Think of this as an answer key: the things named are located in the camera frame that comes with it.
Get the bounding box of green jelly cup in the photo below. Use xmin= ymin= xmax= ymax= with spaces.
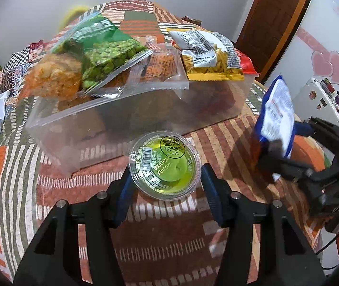
xmin=128 ymin=131 xmax=202 ymax=201

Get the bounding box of clear tray of orange snacks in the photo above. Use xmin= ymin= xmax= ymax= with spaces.
xmin=92 ymin=43 xmax=189 ymax=96

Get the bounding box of yellow tube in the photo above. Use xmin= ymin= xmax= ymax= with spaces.
xmin=61 ymin=4 xmax=90 ymax=25

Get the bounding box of black cable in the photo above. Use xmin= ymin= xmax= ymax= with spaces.
xmin=315 ymin=232 xmax=339 ymax=272

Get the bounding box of yellow snack packet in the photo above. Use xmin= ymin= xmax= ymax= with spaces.
xmin=166 ymin=27 xmax=245 ymax=82

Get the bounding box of white fridge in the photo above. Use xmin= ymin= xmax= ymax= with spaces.
xmin=291 ymin=77 xmax=339 ymax=132

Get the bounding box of pink heart wall sticker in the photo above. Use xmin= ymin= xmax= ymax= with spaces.
xmin=296 ymin=27 xmax=339 ymax=78

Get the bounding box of red and white snack packet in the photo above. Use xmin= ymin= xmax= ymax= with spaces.
xmin=236 ymin=50 xmax=261 ymax=77

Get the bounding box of brown wooden door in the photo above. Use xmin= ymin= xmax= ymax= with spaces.
xmin=236 ymin=0 xmax=319 ymax=80

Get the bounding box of green pea snack bag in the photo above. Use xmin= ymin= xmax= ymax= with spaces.
xmin=26 ymin=12 xmax=153 ymax=98

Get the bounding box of blue snack packet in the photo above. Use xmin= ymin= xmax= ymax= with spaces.
xmin=251 ymin=76 xmax=296 ymax=159

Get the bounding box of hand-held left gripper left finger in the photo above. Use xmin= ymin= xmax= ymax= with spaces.
xmin=13 ymin=165 xmax=135 ymax=286

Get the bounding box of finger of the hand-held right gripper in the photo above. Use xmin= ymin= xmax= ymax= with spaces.
xmin=256 ymin=142 xmax=314 ymax=185
xmin=294 ymin=117 xmax=339 ymax=155

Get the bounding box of clear plastic container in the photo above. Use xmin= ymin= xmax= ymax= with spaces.
xmin=26 ymin=43 xmax=255 ymax=177

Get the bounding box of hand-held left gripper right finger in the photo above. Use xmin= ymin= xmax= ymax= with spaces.
xmin=201 ymin=163 xmax=326 ymax=286

